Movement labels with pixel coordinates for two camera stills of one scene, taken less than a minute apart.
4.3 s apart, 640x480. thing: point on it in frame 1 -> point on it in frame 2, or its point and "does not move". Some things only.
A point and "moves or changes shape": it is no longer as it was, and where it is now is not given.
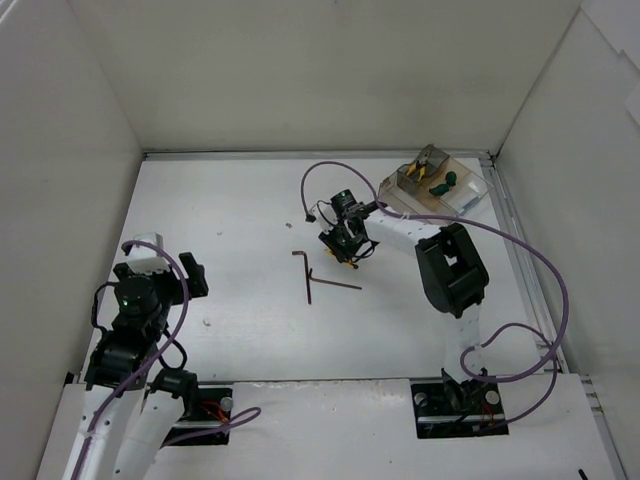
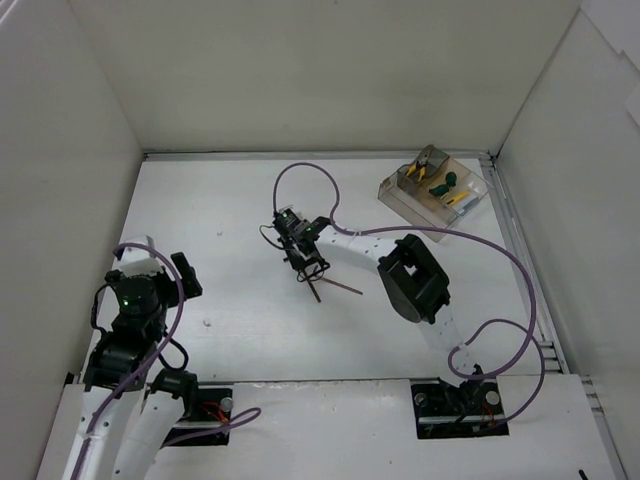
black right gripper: [341, 240] -> [304, 260]
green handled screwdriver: [440, 189] does not move
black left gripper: [180, 279] does not move
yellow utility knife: [347, 262] moves or changes shape
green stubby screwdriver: [451, 178] does not move
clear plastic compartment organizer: [435, 184] does not move
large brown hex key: [307, 273] moves or changes shape
